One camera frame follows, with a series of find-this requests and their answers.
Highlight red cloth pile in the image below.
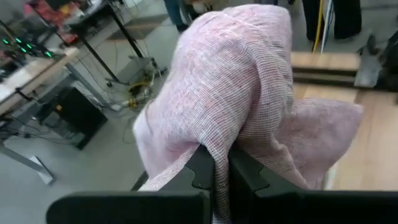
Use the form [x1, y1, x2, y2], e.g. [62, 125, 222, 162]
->
[24, 0, 85, 45]

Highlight black computer tower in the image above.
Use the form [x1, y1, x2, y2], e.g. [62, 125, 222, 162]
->
[36, 86, 109, 151]

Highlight black table leg frame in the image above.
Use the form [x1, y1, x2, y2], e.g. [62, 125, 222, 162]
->
[67, 0, 146, 84]

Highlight wooden desk with grey frame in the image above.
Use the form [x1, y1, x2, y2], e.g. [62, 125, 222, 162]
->
[0, 45, 113, 186]

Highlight device with green lights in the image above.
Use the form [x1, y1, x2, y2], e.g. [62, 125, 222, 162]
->
[0, 34, 56, 60]

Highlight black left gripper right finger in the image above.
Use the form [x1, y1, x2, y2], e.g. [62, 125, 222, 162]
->
[228, 146, 398, 224]

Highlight person's legs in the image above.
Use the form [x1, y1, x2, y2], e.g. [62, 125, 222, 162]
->
[162, 0, 191, 33]

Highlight pink waffle-weave cloth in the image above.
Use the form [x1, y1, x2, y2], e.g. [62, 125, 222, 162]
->
[132, 3, 364, 224]

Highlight yellow hanging cable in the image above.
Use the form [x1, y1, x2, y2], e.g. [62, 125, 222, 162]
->
[312, 0, 325, 53]

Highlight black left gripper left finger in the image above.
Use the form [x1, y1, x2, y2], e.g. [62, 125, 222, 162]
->
[45, 144, 216, 224]

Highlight yellow floor cables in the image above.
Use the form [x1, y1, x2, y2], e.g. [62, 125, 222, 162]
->
[121, 79, 158, 110]

